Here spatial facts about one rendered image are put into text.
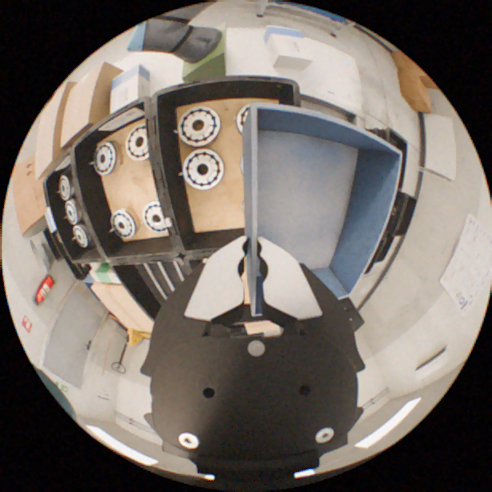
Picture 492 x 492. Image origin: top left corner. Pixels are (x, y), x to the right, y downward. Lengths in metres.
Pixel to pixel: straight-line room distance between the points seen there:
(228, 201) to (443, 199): 2.96
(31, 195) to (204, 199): 2.88
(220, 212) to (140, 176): 0.26
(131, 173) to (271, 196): 0.42
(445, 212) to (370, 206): 2.80
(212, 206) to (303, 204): 0.29
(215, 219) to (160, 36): 0.55
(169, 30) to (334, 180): 0.49
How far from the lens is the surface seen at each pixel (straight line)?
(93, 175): 0.58
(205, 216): 0.43
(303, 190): 0.18
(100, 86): 0.73
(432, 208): 3.03
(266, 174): 0.16
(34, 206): 3.00
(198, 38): 0.52
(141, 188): 0.49
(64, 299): 3.32
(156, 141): 0.34
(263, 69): 0.65
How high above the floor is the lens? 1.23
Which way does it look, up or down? 57 degrees down
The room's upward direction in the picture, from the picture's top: 170 degrees clockwise
